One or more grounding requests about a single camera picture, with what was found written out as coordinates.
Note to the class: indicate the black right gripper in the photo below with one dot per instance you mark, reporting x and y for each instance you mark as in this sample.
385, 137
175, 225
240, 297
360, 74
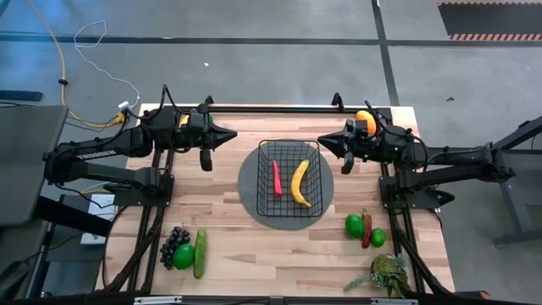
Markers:
360, 146

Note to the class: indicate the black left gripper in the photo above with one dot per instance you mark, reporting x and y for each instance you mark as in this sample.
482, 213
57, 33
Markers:
201, 135

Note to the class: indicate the orange fruit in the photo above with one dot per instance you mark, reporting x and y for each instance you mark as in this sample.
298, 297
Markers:
367, 120

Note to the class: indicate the yellow lemon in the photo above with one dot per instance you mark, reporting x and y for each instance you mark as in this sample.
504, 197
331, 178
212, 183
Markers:
184, 120

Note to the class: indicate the yellow banana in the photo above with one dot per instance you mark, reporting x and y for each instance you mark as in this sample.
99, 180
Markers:
297, 180

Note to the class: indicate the red and green chili pepper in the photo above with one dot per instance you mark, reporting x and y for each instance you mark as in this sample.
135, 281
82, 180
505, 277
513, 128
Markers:
366, 231

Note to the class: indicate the green cucumber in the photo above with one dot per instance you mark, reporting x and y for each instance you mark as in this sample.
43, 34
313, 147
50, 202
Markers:
200, 254

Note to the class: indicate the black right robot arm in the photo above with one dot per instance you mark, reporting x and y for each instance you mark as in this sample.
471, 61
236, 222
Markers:
457, 163

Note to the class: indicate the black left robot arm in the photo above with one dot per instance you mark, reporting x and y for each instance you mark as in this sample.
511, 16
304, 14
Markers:
97, 152

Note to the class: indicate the round grey mat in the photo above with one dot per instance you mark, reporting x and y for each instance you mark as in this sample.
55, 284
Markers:
247, 186

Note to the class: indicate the white power adapter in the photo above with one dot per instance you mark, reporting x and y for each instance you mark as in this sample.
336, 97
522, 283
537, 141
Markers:
124, 104

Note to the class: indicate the small green lime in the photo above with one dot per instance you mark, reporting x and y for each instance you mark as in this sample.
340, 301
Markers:
378, 237

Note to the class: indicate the dark purple grape bunch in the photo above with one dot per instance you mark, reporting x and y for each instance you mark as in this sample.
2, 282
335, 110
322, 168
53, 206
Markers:
171, 247

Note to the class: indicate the potted succulent plant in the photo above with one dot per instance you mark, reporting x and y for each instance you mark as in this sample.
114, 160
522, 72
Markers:
387, 267

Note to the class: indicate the white box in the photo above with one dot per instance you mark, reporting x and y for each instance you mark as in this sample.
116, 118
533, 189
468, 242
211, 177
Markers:
99, 214

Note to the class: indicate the black floor beam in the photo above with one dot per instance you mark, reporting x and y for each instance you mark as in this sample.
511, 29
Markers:
72, 216

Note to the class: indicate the black side stand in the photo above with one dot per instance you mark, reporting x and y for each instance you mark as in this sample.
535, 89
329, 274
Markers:
512, 203

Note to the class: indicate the hazard striped black floor mat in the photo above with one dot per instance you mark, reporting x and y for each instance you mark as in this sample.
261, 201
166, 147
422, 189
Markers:
487, 19

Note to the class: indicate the dark grey side desk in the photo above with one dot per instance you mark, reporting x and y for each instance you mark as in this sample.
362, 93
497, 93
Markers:
29, 165

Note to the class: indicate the black floor bar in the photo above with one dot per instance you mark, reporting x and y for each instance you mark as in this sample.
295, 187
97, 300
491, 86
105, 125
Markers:
21, 95

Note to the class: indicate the black frame foot bracket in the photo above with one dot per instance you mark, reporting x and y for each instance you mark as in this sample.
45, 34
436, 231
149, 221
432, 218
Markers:
208, 101
337, 101

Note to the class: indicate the silver frame bracket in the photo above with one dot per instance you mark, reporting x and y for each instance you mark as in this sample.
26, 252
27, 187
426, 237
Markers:
156, 300
394, 301

